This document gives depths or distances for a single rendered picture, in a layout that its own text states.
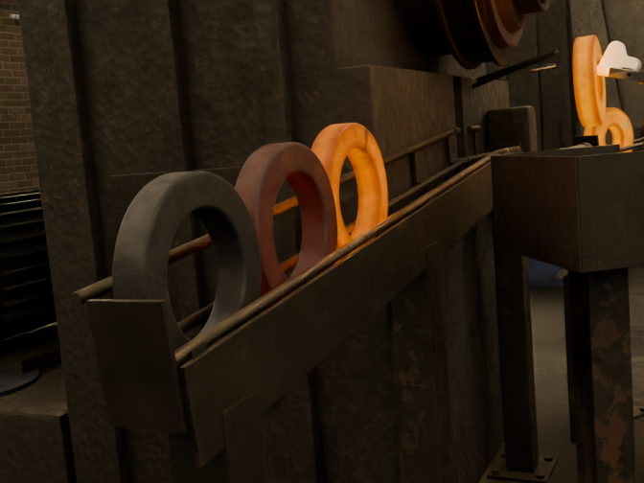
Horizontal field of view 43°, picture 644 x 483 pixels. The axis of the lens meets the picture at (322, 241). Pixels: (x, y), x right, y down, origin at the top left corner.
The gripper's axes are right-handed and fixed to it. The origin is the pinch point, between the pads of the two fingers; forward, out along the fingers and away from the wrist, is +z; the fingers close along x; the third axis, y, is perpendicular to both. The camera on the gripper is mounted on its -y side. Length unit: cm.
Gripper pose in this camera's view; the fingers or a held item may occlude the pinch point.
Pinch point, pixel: (589, 70)
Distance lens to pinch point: 152.4
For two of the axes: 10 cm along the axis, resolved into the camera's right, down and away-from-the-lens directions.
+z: -8.9, -2.4, 3.8
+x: -4.3, 1.7, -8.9
